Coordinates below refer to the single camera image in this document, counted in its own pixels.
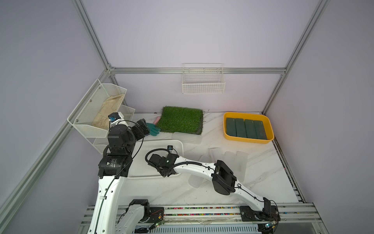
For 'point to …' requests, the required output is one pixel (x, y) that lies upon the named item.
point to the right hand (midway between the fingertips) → (169, 166)
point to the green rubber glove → (153, 129)
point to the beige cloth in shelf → (109, 106)
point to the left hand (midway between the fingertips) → (137, 126)
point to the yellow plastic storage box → (257, 116)
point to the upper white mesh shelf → (90, 116)
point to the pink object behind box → (157, 120)
